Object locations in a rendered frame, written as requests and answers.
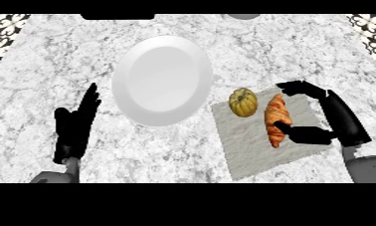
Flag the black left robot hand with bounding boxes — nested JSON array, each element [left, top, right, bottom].
[[51, 82, 103, 166]]

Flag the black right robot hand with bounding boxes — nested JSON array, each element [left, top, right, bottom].
[[271, 80, 373, 148]]

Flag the golden brown croissant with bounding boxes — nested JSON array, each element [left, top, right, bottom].
[[262, 93, 293, 149]]

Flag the grey cloth placemat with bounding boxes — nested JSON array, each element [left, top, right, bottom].
[[209, 87, 334, 182]]

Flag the white oval plate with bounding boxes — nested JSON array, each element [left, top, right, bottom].
[[110, 35, 213, 127]]

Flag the small yellow pumpkin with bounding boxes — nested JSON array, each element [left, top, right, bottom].
[[227, 87, 259, 118]]

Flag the grey round object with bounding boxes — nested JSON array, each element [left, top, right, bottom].
[[224, 13, 261, 21]]

